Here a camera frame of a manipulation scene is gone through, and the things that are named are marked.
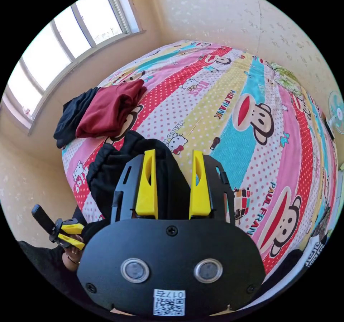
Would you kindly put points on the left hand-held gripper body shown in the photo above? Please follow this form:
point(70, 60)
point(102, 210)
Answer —
point(57, 230)

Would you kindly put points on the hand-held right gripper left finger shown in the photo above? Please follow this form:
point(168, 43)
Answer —
point(146, 193)

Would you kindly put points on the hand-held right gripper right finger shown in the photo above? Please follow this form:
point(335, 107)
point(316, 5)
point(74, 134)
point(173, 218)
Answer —
point(200, 195)

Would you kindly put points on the black pants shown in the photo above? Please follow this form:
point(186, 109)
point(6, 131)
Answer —
point(107, 166)

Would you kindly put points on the person's left forearm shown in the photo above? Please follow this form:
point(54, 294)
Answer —
point(40, 263)

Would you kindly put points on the person's left hand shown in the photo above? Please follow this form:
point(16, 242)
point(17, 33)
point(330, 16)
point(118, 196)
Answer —
point(71, 256)

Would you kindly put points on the pile of clothes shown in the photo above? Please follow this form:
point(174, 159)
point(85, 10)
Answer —
point(107, 112)

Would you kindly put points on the bed with cartoon printed sheet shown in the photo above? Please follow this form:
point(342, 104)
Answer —
point(228, 91)

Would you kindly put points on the green floral pillow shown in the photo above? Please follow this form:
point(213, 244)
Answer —
point(285, 79)

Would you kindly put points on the standing fan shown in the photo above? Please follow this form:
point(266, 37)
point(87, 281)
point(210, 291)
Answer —
point(336, 112)

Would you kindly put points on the window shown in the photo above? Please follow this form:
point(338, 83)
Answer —
point(48, 56)

